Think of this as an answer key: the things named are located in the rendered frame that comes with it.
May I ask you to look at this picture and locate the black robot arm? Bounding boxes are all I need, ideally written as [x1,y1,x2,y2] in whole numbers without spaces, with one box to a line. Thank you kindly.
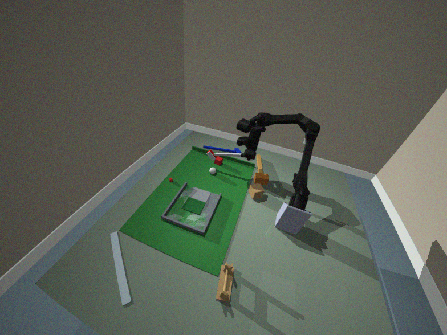
[237,112,320,211]

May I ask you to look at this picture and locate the green flat mat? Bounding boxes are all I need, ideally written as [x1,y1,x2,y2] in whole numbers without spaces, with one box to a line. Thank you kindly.
[120,149,254,276]

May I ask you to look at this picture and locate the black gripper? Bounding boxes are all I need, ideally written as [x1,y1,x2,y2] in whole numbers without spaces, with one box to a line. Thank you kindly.
[243,136,259,161]

